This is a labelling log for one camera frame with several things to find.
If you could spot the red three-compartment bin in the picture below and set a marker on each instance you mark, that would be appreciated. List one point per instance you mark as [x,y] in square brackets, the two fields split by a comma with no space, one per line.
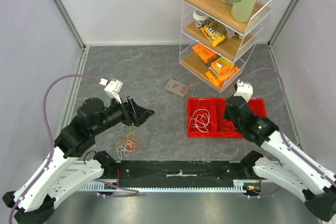
[205,119]

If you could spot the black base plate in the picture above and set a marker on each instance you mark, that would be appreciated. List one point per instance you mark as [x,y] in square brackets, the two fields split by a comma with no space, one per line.
[181,174]

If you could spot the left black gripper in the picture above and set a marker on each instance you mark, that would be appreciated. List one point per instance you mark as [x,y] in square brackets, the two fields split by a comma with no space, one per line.
[134,114]

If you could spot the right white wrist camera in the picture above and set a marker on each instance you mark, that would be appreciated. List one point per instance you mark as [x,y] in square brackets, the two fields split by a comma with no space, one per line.
[243,89]

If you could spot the white wire wooden shelf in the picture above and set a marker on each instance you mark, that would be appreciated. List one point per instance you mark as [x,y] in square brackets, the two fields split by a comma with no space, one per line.
[232,49]

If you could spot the orange snack pack upper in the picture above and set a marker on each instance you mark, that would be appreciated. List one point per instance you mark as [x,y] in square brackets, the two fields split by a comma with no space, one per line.
[204,53]

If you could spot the yellow candy bag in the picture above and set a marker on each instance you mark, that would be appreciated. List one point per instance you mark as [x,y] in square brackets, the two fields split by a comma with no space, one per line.
[213,36]

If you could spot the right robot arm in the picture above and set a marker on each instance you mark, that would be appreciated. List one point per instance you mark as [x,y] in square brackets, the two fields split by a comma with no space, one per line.
[301,175]

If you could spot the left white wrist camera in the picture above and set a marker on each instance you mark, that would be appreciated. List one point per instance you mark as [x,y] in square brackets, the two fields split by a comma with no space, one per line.
[112,88]

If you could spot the orange snack box stack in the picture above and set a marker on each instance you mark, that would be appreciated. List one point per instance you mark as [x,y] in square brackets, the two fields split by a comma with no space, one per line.
[220,70]

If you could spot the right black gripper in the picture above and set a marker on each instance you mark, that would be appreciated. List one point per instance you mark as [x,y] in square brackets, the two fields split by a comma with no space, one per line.
[237,107]

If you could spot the grey slotted cable duct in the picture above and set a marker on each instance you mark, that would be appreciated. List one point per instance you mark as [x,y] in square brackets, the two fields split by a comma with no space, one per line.
[101,187]

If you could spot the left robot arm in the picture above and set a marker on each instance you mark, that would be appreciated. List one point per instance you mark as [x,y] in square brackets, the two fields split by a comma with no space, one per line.
[37,200]

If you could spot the white lidded cup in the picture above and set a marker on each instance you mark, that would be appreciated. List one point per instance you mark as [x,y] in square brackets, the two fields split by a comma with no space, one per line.
[200,19]

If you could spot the white object on shelf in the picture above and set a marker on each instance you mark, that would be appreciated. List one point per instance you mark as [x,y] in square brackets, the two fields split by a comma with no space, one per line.
[230,33]

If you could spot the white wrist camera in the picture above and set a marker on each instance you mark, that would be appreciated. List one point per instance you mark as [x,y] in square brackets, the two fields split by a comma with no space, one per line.
[243,89]
[112,88]

